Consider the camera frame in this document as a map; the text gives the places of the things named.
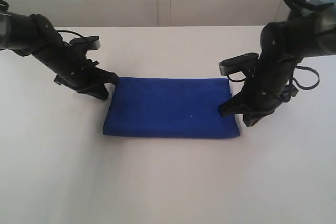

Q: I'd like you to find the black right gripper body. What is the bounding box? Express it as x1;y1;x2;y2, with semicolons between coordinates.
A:
237;56;298;115

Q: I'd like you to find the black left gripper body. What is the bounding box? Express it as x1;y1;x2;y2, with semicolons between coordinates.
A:
33;42;99;92

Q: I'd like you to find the blue towel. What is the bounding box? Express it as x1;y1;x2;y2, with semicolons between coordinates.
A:
103;77;240;139

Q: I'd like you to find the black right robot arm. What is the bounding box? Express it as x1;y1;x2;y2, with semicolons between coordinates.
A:
218;0;335;127

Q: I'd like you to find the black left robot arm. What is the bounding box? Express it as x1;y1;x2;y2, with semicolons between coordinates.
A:
1;1;119;101

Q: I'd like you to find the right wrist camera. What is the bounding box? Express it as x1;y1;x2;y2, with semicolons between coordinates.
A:
219;52;259;76

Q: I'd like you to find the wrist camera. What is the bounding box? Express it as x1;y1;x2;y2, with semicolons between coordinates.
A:
69;36;101;51
219;52;259;76

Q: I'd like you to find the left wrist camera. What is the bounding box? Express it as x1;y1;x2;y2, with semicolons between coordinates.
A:
69;36;101;51

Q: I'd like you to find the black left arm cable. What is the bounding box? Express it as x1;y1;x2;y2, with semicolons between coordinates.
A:
54;29;85;41

